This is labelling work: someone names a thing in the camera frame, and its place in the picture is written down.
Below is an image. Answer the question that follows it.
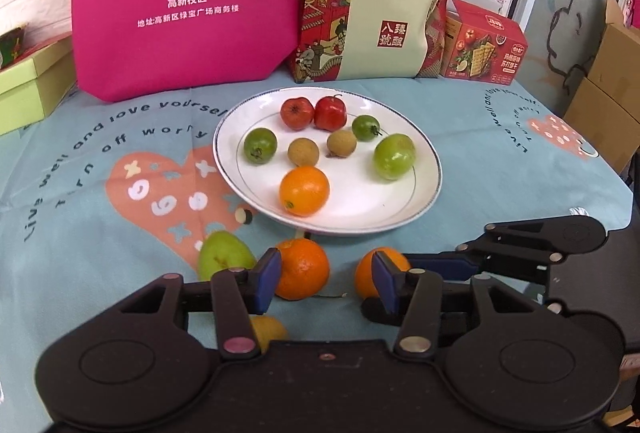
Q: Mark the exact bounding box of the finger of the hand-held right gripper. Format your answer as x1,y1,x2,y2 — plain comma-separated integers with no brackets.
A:
400,217,566,284
360,296,407,328

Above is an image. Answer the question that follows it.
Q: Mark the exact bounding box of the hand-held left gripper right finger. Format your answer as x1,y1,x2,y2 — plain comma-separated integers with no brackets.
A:
372,249,544,357

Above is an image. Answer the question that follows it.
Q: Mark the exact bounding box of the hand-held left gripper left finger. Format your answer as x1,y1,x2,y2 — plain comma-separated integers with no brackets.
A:
102,247,284,362

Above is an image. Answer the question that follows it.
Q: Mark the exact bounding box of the orange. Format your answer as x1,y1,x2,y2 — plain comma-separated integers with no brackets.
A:
274,238,331,302
279,166,331,217
354,248,416,300

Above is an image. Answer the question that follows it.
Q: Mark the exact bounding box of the tan longan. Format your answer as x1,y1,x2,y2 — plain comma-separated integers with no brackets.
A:
250,315,290,355
326,130,359,159
287,138,321,167

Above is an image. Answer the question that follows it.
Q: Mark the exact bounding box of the large green mango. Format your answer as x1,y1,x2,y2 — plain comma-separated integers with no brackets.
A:
198,230,259,282

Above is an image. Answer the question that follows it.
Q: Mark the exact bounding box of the white round plate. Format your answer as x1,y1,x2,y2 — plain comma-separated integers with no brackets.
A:
212,86,444,237

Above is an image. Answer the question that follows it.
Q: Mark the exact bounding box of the light green apple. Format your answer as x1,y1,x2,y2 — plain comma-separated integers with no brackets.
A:
373,133,418,181

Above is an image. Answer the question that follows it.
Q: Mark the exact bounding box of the dark green tomato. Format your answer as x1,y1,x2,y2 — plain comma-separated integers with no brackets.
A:
351,114,383,143
243,128,278,166

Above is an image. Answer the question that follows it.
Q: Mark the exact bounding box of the small red apple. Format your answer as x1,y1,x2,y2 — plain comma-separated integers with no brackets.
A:
313,95,348,132
280,97,316,131

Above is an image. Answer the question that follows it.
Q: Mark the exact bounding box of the brown cardboard box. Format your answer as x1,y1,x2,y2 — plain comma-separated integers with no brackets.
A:
564,0,640,175

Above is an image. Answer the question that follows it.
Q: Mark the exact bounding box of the teal printed tablecloth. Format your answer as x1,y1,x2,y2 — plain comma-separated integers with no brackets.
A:
0,72,637,414

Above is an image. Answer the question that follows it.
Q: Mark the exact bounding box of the red cracker box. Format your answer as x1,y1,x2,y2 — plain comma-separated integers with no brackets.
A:
442,0,529,79

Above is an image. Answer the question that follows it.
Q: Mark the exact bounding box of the pink tote bag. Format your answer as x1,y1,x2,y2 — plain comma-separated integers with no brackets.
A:
71,0,300,103

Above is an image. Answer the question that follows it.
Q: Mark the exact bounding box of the light green lidded box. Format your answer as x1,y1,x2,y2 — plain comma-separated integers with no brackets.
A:
0,35,79,137

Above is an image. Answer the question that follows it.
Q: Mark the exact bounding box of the cat wall sticker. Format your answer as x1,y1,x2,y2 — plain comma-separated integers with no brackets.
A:
549,0,622,81

